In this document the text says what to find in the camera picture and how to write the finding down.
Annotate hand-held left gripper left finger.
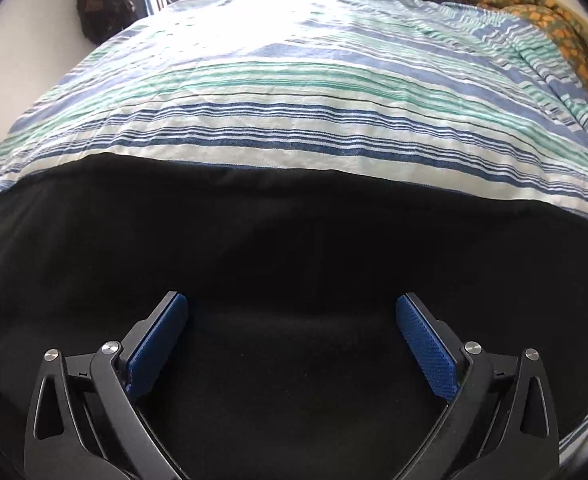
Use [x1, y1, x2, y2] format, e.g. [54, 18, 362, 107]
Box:
[24, 290, 191, 480]

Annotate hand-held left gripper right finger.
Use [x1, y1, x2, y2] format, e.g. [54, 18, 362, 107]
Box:
[395, 291, 560, 480]

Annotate black polo shirt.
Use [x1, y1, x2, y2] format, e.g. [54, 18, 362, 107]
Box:
[0, 152, 588, 480]

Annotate striped bed sheet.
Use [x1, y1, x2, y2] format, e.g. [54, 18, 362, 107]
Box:
[0, 0, 588, 466]

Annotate dark hanging clothes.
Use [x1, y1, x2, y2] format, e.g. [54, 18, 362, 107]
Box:
[76, 0, 140, 46]

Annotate orange floral blanket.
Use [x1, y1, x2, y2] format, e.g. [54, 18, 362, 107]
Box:
[471, 0, 588, 121]

